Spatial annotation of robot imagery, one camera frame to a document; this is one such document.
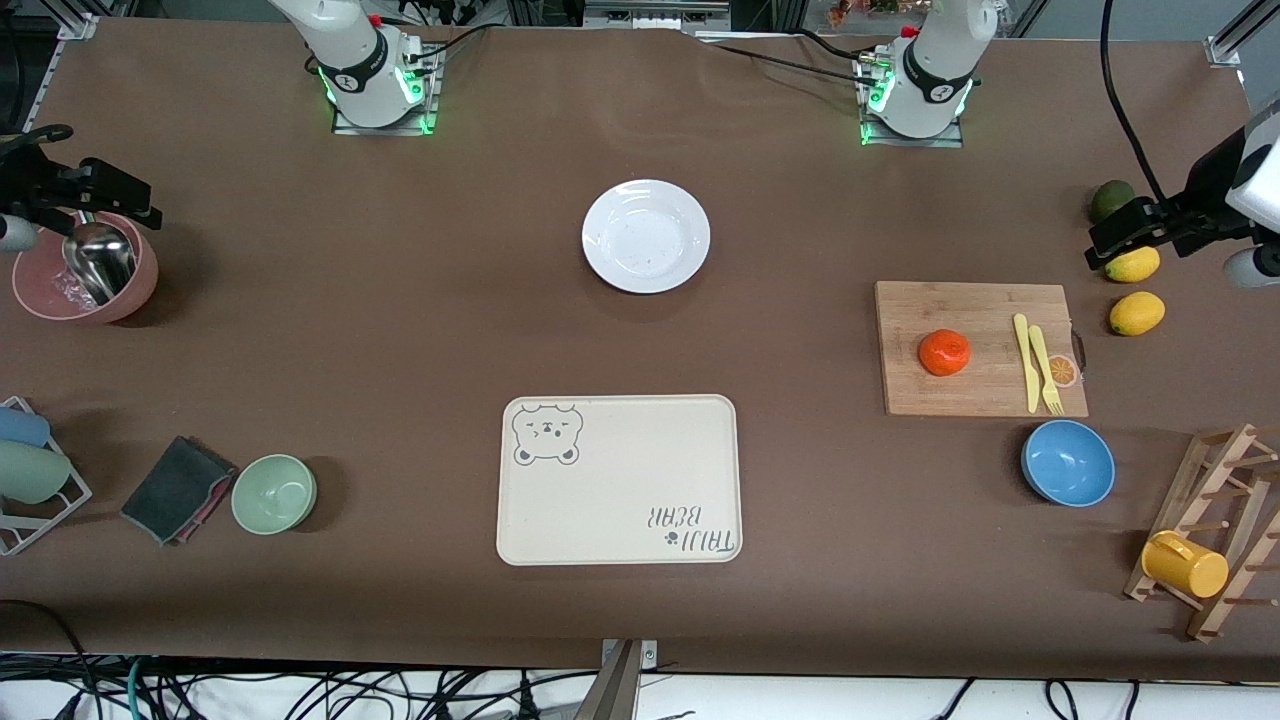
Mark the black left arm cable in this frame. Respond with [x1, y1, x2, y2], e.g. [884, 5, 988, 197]
[1099, 0, 1168, 203]

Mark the yellow plastic knife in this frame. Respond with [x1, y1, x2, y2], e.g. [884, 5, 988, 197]
[1013, 313, 1042, 414]

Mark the dark grey folded cloth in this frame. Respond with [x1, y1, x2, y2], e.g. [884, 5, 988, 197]
[120, 435, 239, 547]

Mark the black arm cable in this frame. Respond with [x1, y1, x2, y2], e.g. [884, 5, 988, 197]
[0, 125, 76, 153]
[1099, 0, 1168, 203]

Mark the dark green avocado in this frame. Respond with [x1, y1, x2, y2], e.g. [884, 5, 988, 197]
[1089, 179, 1137, 225]

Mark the orange fruit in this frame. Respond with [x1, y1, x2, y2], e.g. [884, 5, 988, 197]
[918, 329, 972, 377]

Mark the black base cable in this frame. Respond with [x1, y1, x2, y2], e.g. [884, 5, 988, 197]
[700, 38, 881, 81]
[400, 20, 496, 76]

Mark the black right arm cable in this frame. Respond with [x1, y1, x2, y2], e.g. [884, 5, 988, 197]
[0, 125, 76, 153]

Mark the white round plate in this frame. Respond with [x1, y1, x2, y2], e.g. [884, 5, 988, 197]
[582, 179, 712, 295]

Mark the aluminium camera post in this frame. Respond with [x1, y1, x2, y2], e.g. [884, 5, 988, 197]
[575, 638, 659, 720]

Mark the blue bowl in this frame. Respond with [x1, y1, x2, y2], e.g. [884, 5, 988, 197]
[1021, 419, 1117, 508]

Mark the bamboo cutting board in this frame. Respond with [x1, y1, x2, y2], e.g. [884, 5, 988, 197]
[875, 281, 1090, 418]

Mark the wooden mug rack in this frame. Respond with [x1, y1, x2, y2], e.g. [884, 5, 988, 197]
[1124, 423, 1280, 643]

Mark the yellow mug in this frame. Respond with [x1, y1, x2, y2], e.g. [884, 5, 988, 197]
[1141, 530, 1230, 600]

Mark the light blue cup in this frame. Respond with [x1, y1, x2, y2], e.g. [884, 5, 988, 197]
[0, 405, 52, 449]

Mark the cream bear print tray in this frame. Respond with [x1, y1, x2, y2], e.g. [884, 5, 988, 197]
[496, 394, 743, 567]

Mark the pink bowl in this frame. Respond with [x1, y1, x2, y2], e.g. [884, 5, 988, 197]
[12, 211, 160, 324]

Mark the pale green bowl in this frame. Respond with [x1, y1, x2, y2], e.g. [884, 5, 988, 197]
[231, 454, 318, 536]

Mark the stainless steel scoop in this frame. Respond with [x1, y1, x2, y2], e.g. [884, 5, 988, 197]
[62, 221, 137, 307]

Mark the white wire cup rack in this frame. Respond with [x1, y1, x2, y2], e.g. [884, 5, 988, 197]
[0, 396, 93, 557]

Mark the yellow plastic fork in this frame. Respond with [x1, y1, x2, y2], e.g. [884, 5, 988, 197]
[1029, 324, 1065, 416]

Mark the yellow lemon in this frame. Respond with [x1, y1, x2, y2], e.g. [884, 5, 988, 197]
[1109, 291, 1167, 337]
[1104, 246, 1162, 284]

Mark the pale green cup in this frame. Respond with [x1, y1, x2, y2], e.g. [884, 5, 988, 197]
[0, 440, 73, 505]

